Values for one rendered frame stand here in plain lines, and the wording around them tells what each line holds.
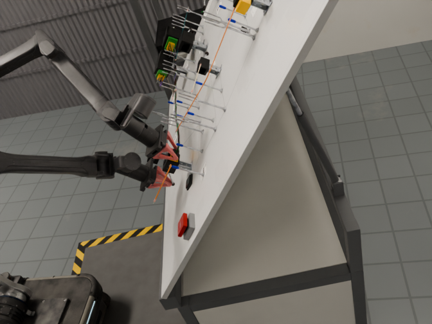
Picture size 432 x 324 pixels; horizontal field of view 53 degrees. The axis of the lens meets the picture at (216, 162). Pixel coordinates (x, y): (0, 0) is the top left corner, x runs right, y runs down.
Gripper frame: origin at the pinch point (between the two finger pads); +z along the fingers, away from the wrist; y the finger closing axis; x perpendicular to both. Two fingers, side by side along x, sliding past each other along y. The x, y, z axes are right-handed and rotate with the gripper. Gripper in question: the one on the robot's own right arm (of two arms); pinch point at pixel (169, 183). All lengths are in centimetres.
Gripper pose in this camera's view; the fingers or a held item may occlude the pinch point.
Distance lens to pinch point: 150.7
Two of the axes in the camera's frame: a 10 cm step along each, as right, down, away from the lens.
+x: -5.4, 5.5, 6.4
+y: 0.0, -7.5, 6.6
